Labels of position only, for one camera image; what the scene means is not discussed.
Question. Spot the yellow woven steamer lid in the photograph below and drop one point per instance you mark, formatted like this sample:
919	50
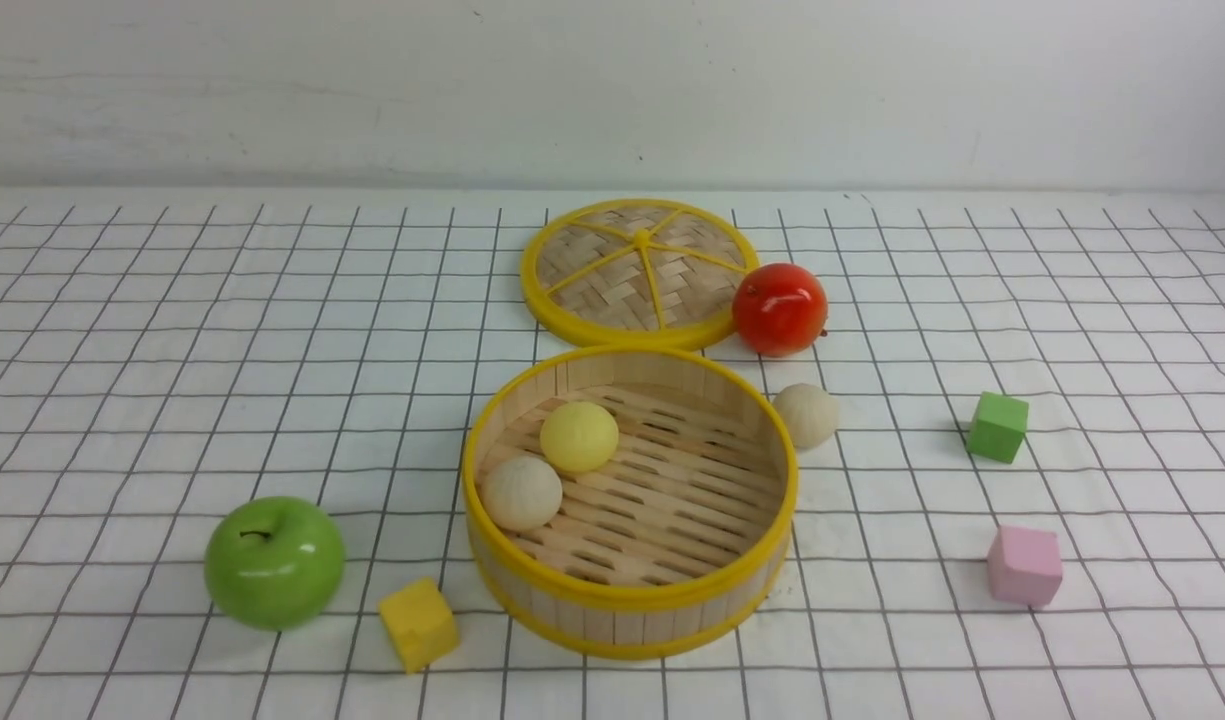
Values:
636	272

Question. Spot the yellow cube block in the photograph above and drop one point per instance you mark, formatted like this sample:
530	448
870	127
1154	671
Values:
420	624

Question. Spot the yellow bun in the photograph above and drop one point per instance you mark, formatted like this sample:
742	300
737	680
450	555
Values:
579	437

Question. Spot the white bun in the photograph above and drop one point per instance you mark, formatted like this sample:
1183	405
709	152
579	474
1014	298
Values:
522	493
810	413

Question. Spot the white grid tablecloth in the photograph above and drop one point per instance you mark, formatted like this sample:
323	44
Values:
168	356

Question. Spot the yellow bamboo steamer tray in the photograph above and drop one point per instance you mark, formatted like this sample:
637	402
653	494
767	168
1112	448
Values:
672	543

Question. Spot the green cube block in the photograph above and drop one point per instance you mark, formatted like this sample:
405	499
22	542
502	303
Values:
998	427

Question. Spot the red tomato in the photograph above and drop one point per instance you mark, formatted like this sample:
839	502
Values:
780	309

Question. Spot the pink cube block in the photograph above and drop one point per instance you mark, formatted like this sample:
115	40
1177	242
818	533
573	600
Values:
1025	566

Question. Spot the green apple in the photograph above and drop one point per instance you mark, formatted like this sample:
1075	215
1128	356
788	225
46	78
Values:
274	563

